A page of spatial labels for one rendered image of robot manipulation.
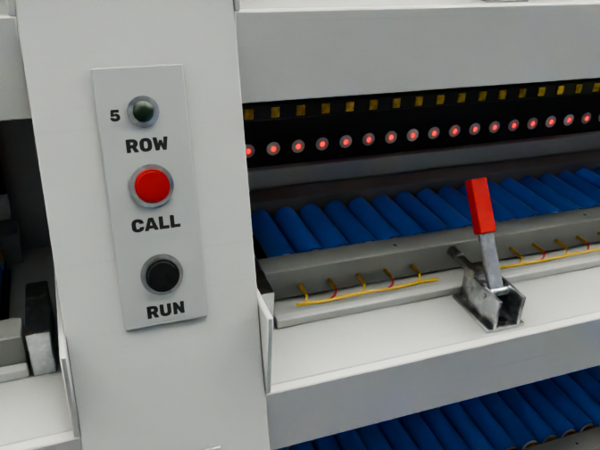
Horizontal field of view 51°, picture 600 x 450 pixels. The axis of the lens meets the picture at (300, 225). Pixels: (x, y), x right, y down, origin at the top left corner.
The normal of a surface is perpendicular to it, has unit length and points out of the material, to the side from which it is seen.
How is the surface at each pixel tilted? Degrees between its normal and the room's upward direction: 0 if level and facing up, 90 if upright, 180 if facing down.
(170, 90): 90
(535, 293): 18
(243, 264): 90
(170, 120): 90
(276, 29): 108
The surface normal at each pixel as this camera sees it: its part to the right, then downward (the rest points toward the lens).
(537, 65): 0.35, 0.47
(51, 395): 0.04, -0.87
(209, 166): 0.34, 0.18
